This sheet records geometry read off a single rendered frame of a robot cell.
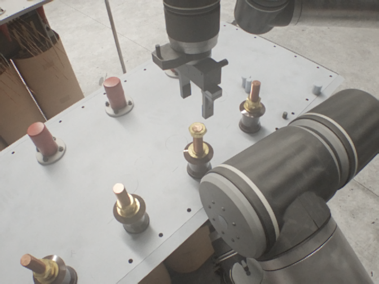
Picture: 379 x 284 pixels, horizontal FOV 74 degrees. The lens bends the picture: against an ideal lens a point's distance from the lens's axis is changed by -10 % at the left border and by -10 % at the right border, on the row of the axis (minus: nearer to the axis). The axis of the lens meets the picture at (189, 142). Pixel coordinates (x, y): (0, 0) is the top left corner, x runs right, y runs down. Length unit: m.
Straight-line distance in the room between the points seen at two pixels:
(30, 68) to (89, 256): 1.71
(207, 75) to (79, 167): 0.63
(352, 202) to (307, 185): 2.31
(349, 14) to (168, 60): 0.42
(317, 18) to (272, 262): 0.51
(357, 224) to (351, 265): 2.19
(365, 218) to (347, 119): 2.22
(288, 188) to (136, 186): 0.63
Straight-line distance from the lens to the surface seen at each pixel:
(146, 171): 0.95
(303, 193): 0.40
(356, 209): 2.69
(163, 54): 0.56
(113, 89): 1.09
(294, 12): 0.66
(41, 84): 2.39
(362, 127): 0.52
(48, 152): 1.10
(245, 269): 0.94
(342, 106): 0.53
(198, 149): 0.83
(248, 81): 1.16
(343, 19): 0.72
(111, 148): 1.05
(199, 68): 0.58
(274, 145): 0.42
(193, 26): 0.52
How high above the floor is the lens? 2.15
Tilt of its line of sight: 51 degrees down
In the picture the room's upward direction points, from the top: 5 degrees counter-clockwise
